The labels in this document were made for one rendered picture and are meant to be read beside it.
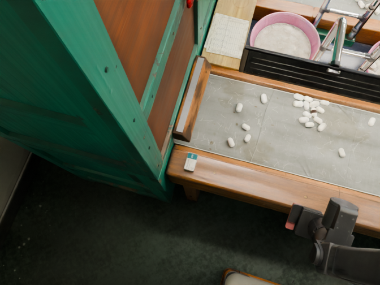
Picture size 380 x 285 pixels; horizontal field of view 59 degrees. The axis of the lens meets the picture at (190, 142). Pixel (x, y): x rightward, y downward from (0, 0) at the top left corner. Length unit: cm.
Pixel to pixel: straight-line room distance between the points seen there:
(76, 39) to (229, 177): 87
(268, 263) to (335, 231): 122
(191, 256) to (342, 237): 125
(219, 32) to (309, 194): 68
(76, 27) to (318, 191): 100
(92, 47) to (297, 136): 97
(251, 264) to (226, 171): 86
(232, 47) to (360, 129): 55
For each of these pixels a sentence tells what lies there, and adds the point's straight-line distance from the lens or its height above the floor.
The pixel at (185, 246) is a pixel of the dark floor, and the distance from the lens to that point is 191.
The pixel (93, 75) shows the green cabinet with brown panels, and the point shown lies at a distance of 43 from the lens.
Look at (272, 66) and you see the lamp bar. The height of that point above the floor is 108.
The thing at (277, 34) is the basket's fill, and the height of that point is 73.
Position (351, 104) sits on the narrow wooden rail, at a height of 76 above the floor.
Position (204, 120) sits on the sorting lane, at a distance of 124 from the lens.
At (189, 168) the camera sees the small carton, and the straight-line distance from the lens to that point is 114.
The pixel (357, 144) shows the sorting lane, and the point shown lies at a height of 74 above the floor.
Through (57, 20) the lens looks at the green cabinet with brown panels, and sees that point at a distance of 35.
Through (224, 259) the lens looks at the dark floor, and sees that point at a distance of 191.
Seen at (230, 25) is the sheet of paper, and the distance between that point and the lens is 138.
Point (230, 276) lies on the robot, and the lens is 167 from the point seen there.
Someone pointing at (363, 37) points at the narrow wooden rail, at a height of 72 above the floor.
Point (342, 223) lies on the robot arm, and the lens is 74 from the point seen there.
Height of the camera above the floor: 190
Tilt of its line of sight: 74 degrees down
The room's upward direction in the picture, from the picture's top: 5 degrees counter-clockwise
